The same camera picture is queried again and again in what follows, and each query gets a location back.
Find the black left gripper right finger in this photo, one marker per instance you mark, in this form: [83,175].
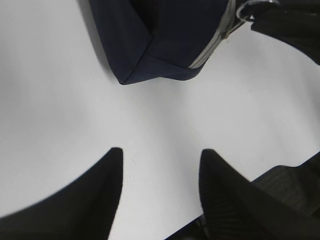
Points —
[236,209]

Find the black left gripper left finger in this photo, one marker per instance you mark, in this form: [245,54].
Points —
[83,210]

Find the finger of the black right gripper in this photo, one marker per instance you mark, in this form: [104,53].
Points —
[294,22]

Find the navy blue zipper bag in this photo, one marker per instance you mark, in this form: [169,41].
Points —
[149,39]

